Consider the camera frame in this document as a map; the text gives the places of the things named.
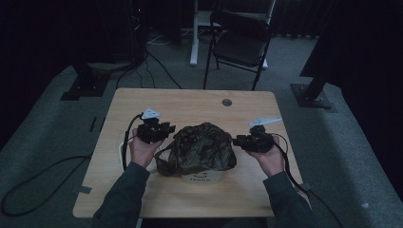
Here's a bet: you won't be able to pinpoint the dark computer tower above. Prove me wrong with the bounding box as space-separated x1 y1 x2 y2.
126 0 150 65

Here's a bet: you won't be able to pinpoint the person's left hand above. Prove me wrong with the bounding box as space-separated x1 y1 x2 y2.
128 127 166 169

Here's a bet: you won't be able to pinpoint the black stand with square base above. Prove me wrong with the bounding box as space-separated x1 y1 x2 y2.
60 61 112 102

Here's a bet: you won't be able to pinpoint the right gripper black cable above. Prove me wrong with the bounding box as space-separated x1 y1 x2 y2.
270 132 345 228

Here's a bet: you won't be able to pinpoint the white square bin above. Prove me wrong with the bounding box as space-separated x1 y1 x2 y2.
180 169 224 185

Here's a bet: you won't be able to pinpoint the round grey stand base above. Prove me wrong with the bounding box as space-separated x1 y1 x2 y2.
86 61 135 72

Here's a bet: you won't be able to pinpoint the long black floor cable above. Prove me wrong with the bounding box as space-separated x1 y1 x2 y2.
0 154 93 218

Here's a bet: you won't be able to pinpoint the white bin rim ring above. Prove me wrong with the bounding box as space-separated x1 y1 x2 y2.
118 141 160 174

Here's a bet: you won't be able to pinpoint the white desk frame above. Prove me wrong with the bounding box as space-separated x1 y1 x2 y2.
189 0 277 70

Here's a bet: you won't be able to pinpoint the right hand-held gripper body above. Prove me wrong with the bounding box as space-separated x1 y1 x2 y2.
244 117 283 154

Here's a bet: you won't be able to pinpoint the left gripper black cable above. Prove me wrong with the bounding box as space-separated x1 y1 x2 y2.
121 113 144 171

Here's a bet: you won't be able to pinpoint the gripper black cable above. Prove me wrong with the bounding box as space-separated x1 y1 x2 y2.
121 113 144 171
270 132 345 228

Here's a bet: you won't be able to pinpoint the black stand with bolted base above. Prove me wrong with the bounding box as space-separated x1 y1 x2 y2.
290 0 338 110

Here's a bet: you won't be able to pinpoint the thin black floor cables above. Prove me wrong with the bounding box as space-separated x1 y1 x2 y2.
115 47 183 90

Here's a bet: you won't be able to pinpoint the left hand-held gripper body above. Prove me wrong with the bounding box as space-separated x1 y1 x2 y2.
136 107 164 145

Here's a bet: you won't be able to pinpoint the black trash bag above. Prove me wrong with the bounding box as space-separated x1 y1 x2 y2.
153 122 239 178

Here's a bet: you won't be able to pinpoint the person's right hand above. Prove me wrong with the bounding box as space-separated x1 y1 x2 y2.
246 135 286 179

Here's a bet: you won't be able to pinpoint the black folding chair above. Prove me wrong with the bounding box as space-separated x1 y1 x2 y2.
202 9 274 92

